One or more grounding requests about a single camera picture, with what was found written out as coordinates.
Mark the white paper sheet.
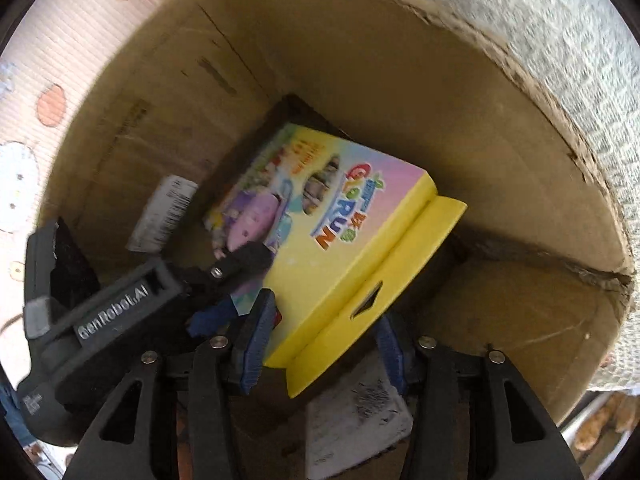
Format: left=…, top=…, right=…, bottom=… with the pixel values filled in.
left=305, top=351, right=413, bottom=479

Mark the brown cardboard box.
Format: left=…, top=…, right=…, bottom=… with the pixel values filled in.
left=37, top=0, right=637, bottom=480

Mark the white shipping label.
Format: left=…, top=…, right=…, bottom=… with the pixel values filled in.
left=127, top=176, right=198, bottom=254

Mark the colourful oil pastel box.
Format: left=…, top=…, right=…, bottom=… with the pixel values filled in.
left=204, top=124, right=466, bottom=396

